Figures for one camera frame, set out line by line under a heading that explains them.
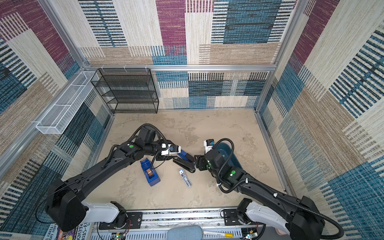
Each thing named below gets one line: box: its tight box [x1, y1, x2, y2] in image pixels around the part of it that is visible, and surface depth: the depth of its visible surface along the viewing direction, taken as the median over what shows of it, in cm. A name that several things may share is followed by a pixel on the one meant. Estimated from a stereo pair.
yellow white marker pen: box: [202, 231, 234, 238], surface depth 70 cm
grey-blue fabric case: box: [167, 226, 203, 240], surface depth 69 cm
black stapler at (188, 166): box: [172, 157, 196, 173], surface depth 91 cm
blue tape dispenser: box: [140, 158, 161, 187], surface depth 84 cm
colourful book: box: [43, 222, 91, 240], surface depth 70 cm
